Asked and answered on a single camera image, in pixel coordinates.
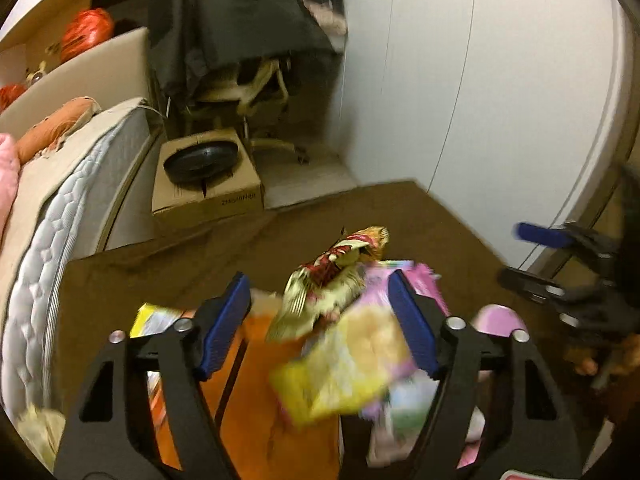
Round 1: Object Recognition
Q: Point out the beige headboard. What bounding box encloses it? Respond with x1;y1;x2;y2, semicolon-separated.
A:
0;27;153;133

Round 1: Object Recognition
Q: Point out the quilted grey mattress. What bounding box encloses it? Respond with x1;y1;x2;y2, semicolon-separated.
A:
0;110;162;413

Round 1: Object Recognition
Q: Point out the wooden shelf board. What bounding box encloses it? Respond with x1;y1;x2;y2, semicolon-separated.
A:
0;0;187;52

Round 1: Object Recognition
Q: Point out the dark grey cloth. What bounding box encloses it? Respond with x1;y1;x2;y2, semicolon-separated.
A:
147;0;348;107

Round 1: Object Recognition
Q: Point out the white wardrobe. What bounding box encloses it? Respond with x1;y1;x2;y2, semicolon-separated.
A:
327;0;632;272

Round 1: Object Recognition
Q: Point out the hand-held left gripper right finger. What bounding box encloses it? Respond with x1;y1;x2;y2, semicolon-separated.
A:
387;270;583;480

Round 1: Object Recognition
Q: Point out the white and pink packet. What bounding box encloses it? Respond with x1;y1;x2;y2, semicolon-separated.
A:
367;375;486;469

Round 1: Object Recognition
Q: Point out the pink snack packet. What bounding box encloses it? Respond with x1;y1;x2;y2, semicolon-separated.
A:
360;259;451;322

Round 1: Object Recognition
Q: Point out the beige office chair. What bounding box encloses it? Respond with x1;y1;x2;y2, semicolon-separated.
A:
177;57;311;165

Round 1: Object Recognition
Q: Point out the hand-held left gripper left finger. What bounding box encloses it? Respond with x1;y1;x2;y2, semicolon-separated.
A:
54;272;251;480

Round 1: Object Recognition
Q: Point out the red and gold snack wrapper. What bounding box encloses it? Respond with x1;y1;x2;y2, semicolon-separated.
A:
265;225;391;343

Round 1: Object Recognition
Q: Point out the orange-red plastic bag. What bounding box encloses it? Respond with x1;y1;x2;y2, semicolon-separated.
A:
0;84;28;112
60;8;115;64

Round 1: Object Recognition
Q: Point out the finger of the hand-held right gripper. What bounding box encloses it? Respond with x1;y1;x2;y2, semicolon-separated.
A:
515;221;621;262
499;266;607;312

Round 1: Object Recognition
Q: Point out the black round dish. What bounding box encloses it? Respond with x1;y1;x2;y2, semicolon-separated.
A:
164;141;240;184

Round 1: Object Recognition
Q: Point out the person's right hand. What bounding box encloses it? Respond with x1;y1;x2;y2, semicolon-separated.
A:
564;334;640;378

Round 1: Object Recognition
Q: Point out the cardboard box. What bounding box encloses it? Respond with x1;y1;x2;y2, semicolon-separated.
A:
151;127;265;232

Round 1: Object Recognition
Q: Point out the pink floral quilt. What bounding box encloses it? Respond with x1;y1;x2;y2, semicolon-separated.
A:
0;132;23;233

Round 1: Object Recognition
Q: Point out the beige bed sheet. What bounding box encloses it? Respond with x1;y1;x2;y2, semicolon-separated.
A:
0;97;151;243

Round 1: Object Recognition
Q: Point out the small yellow packet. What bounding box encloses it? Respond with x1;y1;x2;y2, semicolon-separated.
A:
130;302;187;339

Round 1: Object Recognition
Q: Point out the pink round lid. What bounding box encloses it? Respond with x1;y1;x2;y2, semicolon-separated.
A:
472;304;529;342

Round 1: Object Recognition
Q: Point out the orange plastic bag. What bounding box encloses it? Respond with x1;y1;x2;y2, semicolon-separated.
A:
150;310;344;480

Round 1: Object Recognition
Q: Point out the yellow snack packet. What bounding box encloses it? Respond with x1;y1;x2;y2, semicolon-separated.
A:
270;305;417;429

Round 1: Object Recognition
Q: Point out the orange pillow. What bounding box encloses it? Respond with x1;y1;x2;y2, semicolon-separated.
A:
15;97;102;162

